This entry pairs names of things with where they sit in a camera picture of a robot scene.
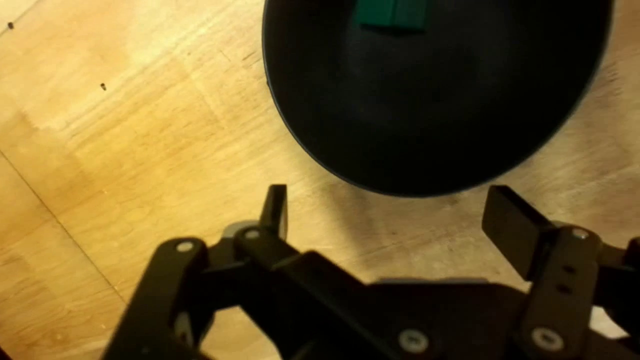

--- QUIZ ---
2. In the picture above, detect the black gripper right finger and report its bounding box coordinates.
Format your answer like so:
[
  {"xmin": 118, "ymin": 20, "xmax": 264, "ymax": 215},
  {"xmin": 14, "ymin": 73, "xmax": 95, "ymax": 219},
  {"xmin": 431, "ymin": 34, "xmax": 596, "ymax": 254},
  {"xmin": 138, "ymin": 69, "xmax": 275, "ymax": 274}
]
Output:
[{"xmin": 481, "ymin": 184, "xmax": 640, "ymax": 360}]

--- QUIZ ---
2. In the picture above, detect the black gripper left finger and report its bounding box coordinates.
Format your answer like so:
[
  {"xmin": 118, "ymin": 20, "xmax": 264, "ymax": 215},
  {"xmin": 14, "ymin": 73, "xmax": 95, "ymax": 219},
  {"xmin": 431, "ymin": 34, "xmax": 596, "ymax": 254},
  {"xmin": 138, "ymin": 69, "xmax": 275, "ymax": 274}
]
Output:
[{"xmin": 101, "ymin": 184, "xmax": 317, "ymax": 360}]

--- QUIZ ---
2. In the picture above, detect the small green cube block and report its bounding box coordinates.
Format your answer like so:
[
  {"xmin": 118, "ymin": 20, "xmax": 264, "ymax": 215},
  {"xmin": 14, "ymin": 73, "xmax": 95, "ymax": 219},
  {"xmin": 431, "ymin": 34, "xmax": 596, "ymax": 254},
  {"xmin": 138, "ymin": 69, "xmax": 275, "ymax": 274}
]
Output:
[{"xmin": 354, "ymin": 0, "xmax": 431, "ymax": 35}]

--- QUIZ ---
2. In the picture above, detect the black bowl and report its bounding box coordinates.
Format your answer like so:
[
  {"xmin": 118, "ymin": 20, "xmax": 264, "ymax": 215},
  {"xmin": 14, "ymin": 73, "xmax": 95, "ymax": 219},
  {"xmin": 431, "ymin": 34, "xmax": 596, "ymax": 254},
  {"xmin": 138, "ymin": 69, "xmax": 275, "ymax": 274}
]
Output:
[{"xmin": 261, "ymin": 0, "xmax": 617, "ymax": 199}]

